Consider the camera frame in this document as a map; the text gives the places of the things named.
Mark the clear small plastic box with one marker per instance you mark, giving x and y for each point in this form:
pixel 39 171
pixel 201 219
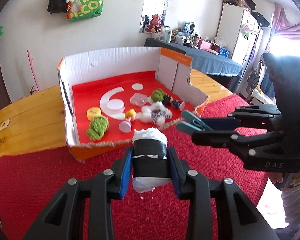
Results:
pixel 138 99

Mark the purple curtain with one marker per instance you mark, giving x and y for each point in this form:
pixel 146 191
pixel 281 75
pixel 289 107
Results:
pixel 282 27

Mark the green tote bag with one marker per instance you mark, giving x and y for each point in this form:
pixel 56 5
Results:
pixel 77 10

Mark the teal plastic clip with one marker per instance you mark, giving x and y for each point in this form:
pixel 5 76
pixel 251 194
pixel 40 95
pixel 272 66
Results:
pixel 191 123

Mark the wall mirror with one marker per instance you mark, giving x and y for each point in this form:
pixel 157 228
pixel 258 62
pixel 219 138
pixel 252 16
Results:
pixel 152 7

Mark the red woven mat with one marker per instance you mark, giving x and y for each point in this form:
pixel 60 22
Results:
pixel 149 210

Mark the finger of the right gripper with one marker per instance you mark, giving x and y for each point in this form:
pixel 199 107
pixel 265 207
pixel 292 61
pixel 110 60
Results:
pixel 250 149
pixel 266 117

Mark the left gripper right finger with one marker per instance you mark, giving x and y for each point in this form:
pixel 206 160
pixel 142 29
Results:
pixel 237 217

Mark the pink plush toy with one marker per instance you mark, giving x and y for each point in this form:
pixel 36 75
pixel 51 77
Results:
pixel 154 24

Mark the black white roll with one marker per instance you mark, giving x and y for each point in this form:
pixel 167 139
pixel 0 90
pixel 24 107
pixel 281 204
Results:
pixel 149 160

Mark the white orange cardboard box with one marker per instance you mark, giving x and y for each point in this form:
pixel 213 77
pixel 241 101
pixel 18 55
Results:
pixel 92 78

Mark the white fluffy plush toy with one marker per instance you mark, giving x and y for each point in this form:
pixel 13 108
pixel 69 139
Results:
pixel 155 114

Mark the white round lid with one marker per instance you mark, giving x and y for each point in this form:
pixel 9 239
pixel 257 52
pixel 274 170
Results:
pixel 115 106

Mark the green yarn ball toy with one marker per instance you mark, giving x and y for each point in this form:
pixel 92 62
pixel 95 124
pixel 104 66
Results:
pixel 158 95

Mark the blonde doll figurine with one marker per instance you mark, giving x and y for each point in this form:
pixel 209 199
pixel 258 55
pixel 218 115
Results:
pixel 125 125

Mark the white wardrobe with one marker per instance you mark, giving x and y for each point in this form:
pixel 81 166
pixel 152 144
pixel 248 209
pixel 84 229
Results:
pixel 238 30

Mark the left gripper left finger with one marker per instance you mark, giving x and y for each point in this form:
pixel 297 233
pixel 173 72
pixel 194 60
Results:
pixel 62 218

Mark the dark haired doll figurine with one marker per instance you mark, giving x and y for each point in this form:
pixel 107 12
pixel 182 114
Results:
pixel 168 100

